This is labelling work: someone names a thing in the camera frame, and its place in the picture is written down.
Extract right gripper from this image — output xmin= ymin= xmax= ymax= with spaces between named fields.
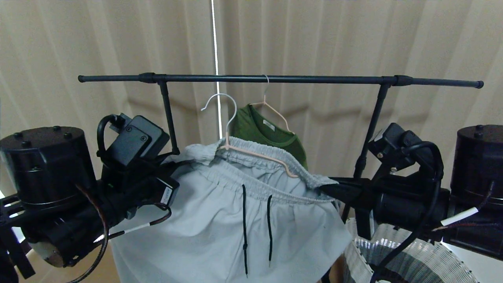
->
xmin=356 ymin=175 xmax=452 ymax=241

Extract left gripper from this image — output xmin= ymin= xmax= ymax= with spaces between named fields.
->
xmin=98 ymin=159 xmax=181 ymax=222

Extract pale grey shorts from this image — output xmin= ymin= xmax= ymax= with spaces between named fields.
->
xmin=110 ymin=136 xmax=353 ymax=283

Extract pink clothes hanger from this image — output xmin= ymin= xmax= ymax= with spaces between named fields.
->
xmin=200 ymin=93 xmax=300 ymax=179
xmin=251 ymin=75 xmax=294 ymax=134

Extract green printed T-shirt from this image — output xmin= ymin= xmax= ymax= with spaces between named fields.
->
xmin=229 ymin=104 xmax=309 ymax=170

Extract white laundry basket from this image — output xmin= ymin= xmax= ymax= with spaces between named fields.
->
xmin=343 ymin=217 xmax=481 ymax=283

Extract black clothes rack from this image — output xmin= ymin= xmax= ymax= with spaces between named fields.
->
xmin=77 ymin=73 xmax=485 ymax=283

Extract beige curtain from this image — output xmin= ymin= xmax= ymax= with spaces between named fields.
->
xmin=0 ymin=0 xmax=503 ymax=197

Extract black cable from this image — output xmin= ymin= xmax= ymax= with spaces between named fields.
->
xmin=369 ymin=141 xmax=445 ymax=283
xmin=96 ymin=114 xmax=123 ymax=158

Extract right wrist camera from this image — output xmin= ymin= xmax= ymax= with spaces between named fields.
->
xmin=367 ymin=123 xmax=424 ymax=173

